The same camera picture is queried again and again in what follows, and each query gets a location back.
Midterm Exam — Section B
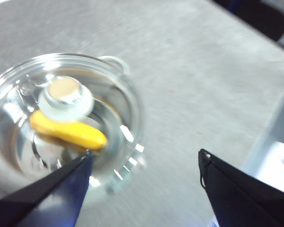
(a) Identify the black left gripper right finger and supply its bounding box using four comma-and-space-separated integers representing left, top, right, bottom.
198, 148, 284, 227

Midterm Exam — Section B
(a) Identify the yellow corn cob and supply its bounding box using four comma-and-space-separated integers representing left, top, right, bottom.
29, 109, 108, 151

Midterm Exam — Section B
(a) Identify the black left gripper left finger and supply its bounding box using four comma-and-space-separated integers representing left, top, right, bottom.
0, 150, 96, 227

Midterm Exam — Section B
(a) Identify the pale green electric pot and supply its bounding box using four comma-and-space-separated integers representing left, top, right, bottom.
0, 53, 148, 203

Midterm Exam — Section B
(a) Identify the dark background furniture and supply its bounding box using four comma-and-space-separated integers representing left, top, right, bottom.
212, 0, 284, 54

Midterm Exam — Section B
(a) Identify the glass lid with green knob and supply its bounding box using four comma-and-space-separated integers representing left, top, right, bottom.
0, 53, 145, 189

